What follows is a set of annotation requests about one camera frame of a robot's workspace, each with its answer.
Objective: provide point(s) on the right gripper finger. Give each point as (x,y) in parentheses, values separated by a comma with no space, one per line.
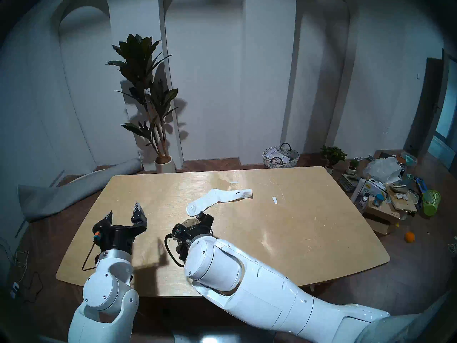
(206,218)

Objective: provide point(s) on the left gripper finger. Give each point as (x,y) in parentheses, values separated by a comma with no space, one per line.
(138,213)
(108,217)

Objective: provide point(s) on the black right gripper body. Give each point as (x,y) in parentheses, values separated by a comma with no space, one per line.
(187,237)

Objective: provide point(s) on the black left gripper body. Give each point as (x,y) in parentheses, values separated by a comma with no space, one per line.
(116,237)

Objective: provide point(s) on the olive ribbed sock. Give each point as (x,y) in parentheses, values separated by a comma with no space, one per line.
(191,222)

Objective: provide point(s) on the white sock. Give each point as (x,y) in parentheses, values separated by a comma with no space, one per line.
(214,197)

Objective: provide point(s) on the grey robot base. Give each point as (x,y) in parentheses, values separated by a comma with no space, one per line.
(221,336)

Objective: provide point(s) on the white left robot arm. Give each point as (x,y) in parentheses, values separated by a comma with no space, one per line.
(103,292)

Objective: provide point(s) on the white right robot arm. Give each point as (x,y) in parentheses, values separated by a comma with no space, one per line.
(257,285)

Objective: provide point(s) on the white plant pot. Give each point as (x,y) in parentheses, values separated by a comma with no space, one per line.
(165,165)

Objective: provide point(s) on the rolled grey carpet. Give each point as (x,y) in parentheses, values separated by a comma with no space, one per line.
(53,199)

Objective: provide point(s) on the white power strip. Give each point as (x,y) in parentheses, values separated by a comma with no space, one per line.
(14,290)

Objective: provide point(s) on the small bushy potted plant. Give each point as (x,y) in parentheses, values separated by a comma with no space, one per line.
(332,154)

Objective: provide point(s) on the tiny potted plant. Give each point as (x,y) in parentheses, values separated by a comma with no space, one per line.
(353,164)

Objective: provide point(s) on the tall green leafy plant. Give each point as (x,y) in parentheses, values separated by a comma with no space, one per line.
(137,56)

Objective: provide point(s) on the white printed carton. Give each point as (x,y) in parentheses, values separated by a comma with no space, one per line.
(373,187)

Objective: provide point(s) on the blue lid jar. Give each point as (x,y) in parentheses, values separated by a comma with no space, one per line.
(378,200)

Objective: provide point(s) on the brown cardboard box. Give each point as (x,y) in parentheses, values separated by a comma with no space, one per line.
(382,215)

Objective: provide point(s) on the white plastic bag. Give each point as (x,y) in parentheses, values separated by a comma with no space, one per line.
(383,169)

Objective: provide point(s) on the wooden cutting board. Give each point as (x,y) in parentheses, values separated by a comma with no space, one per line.
(403,203)

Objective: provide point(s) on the orange fruit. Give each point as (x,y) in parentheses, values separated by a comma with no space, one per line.
(410,237)

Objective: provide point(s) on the green plastic basket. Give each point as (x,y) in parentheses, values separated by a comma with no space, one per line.
(431,203)

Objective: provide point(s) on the dark door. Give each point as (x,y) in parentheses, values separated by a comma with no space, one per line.
(426,103)

